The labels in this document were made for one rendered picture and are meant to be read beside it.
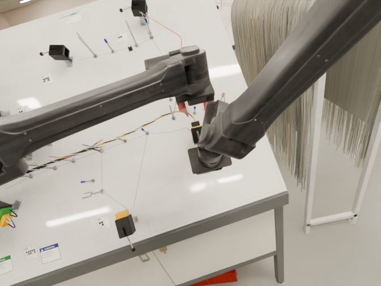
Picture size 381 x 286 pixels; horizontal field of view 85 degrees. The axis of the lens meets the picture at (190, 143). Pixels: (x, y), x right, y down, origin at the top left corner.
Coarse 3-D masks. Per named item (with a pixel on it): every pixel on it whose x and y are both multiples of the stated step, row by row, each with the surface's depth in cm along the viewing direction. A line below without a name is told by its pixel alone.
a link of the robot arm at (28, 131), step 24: (144, 72) 38; (168, 72) 36; (192, 72) 39; (72, 96) 34; (96, 96) 32; (120, 96) 34; (144, 96) 36; (168, 96) 39; (0, 120) 29; (24, 120) 29; (48, 120) 30; (72, 120) 31; (96, 120) 33; (0, 144) 28; (24, 144) 30; (48, 144) 32; (24, 168) 32
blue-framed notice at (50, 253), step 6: (48, 246) 78; (54, 246) 78; (42, 252) 78; (48, 252) 78; (54, 252) 78; (42, 258) 78; (48, 258) 78; (54, 258) 78; (60, 258) 78; (42, 264) 77
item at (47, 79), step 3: (51, 72) 87; (42, 75) 87; (45, 75) 87; (48, 75) 87; (51, 75) 87; (42, 78) 87; (45, 78) 87; (48, 78) 87; (51, 78) 87; (42, 81) 87; (45, 81) 87; (48, 81) 87; (51, 81) 87; (45, 84) 87; (48, 84) 87
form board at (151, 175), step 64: (128, 0) 91; (192, 0) 91; (0, 64) 88; (64, 64) 88; (128, 64) 87; (128, 128) 84; (0, 192) 81; (64, 192) 81; (128, 192) 81; (192, 192) 80; (256, 192) 80; (0, 256) 78; (64, 256) 78
